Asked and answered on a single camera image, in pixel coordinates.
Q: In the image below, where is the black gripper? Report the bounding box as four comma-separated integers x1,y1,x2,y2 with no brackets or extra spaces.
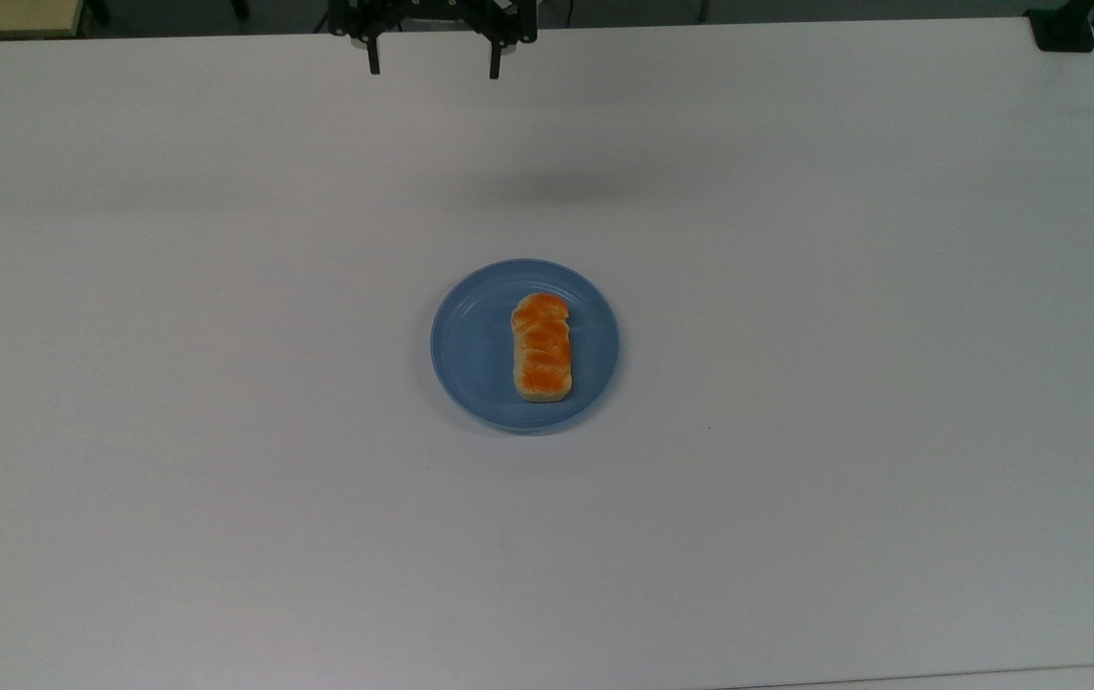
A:
328,0,540,81

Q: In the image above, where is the orange glazed bread loaf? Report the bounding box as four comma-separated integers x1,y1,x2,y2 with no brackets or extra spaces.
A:
510,293,575,403

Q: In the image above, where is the blue round plate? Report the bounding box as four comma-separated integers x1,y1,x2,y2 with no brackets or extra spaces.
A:
429,259,621,434

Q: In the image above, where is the light wooden table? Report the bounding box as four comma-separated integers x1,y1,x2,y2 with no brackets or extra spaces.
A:
0,0,88,41

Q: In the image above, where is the black table clamp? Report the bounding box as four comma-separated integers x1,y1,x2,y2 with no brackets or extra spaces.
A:
1025,0,1094,53

